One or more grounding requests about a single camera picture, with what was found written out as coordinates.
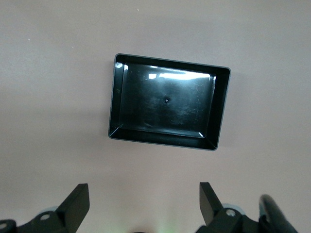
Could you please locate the black plastic box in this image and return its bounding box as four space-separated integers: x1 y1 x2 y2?
107 53 232 151

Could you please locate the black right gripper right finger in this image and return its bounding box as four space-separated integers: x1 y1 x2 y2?
196 182 263 233

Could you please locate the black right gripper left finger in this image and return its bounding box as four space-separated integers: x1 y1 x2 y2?
17 183 90 233

